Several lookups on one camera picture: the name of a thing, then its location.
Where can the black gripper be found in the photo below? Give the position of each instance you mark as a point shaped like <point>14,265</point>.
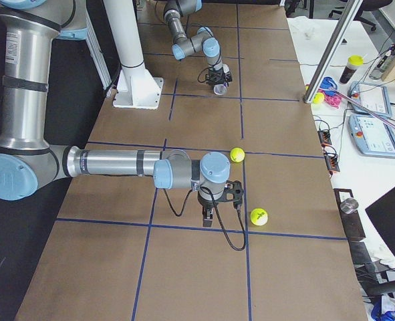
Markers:
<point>216,75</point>
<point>206,202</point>

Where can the clear tennis ball can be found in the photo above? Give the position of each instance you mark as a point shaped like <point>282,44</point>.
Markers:
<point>221,89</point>

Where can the yellow tennis ball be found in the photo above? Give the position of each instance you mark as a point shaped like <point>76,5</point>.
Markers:
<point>237,155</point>
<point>318,98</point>
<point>259,216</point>

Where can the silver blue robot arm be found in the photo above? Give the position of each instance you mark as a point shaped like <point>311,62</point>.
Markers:
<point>28,162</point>
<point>204,40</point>

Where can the yellow tennis ball on desk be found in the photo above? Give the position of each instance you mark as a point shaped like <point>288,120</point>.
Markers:
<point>318,98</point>

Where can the pink and blue cloth pile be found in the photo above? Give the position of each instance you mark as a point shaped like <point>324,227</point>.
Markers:
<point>328,88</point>

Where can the black orange connector box far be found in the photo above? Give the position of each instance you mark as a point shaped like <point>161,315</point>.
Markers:
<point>324,137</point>

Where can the black orange connector box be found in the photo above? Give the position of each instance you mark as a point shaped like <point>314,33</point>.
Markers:
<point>324,137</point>
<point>331,161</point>

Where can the black orange connector box near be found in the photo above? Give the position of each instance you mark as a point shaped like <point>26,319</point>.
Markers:
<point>331,161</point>

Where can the dark bottle with yellow lid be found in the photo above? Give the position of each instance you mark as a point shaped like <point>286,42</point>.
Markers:
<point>353,63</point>

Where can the small metal cup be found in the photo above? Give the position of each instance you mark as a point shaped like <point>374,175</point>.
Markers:
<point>349,205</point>

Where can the upper teach pendant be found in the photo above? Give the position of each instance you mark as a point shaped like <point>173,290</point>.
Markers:
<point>371,96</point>

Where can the teach pendant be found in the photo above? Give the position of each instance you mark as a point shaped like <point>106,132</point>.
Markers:
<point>371,96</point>
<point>371,136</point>

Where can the lower teach pendant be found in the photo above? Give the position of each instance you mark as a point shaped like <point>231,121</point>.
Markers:
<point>371,136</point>

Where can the white pedestal column with base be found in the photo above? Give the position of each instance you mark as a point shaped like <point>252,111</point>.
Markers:
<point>136,87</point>

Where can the aluminium frame post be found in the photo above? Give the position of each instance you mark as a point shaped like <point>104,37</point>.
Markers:
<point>342,25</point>

